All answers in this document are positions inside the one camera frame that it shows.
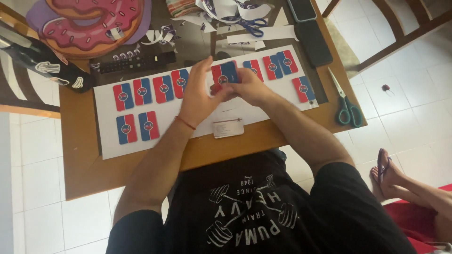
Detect person's right hand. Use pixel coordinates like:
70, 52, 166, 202
211, 68, 279, 107

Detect person's left hand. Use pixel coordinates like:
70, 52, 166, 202
178, 56, 232, 130

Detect single red blue sticker card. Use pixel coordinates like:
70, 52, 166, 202
211, 61, 241, 86

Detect small white label card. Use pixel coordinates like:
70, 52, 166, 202
213, 118, 245, 139

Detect red thread wristband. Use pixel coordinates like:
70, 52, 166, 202
174, 115, 197, 131

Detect large white paper sheet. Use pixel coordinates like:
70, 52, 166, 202
93, 44, 319, 160

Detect rows of red-blue cards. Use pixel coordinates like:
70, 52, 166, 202
112, 49, 316, 145

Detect heap of paper scraps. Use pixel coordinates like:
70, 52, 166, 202
141, 0, 283, 51

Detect black remote control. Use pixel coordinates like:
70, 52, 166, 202
98, 51, 177, 75

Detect white paper strip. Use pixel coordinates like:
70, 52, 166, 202
227, 25, 299, 45

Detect striped folded cloth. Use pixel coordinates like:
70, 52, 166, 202
165, 0, 202, 18

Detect black phone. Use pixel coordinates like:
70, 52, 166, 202
295, 20, 333, 68

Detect phone in teal case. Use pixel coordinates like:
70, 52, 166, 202
287, 0, 318, 23

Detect pink donut shaped board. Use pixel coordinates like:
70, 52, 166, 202
26, 0, 153, 60

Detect black printed t-shirt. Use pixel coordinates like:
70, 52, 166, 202
106, 151, 418, 254

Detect black bag with stickers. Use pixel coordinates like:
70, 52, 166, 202
0, 24, 95, 94

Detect purple flip-flop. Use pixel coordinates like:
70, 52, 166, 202
376, 148, 392, 186

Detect red cushion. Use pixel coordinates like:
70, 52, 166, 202
383, 183, 452, 254

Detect blue handled scissors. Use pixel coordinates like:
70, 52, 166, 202
239, 18, 269, 38

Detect teal handled scissors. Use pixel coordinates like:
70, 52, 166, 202
328, 67, 364, 128

